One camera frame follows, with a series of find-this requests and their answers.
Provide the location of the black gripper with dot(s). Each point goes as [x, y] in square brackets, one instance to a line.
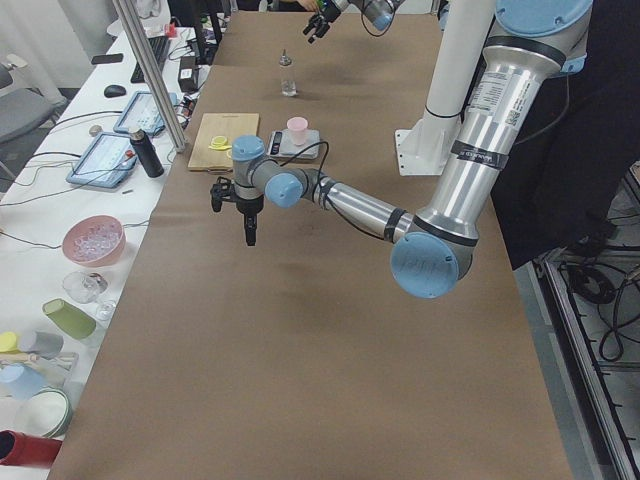
[249, 205]
[323, 18]

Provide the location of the pink plastic cup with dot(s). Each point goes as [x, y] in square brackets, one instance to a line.
[297, 127]

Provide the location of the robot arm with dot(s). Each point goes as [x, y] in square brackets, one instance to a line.
[493, 59]
[376, 16]

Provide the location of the digital kitchen scale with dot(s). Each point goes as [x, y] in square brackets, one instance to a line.
[281, 145]

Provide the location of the green plastic cup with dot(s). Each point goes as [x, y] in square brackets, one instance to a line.
[70, 319]

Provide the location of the grey plastic cup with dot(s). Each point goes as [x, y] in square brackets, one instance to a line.
[44, 344]

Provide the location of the yellow plastic cup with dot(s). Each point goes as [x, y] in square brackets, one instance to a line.
[9, 342]

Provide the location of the light blue plastic cup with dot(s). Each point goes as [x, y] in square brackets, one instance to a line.
[22, 381]

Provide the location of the wooden cutting board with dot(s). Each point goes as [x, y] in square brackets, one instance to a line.
[231, 125]

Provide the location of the black thermos bottle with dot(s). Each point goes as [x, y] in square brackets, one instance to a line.
[145, 151]

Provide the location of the far teach pendant tablet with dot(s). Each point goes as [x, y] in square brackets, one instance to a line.
[142, 111]

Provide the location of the teach pendant tablet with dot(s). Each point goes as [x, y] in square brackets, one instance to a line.
[142, 111]
[105, 164]

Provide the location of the near teach pendant tablet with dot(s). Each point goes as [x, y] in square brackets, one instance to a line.
[105, 164]

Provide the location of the pink bowl with ice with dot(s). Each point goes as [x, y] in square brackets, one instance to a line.
[95, 241]

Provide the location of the wine glass lying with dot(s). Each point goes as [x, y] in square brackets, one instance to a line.
[88, 288]

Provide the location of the black computer mouse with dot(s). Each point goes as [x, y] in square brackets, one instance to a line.
[114, 91]

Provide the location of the black smartphone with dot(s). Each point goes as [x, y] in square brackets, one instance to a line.
[104, 59]

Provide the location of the white green bowl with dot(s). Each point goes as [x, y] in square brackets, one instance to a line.
[47, 414]

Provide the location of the black cloth cover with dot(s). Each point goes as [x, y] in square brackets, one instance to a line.
[580, 137]

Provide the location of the red cylinder can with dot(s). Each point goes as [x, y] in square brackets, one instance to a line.
[20, 449]

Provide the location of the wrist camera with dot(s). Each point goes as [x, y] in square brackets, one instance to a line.
[222, 190]

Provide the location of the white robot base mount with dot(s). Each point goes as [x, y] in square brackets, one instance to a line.
[425, 149]

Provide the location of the aluminium frame post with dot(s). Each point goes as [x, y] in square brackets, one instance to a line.
[142, 51]

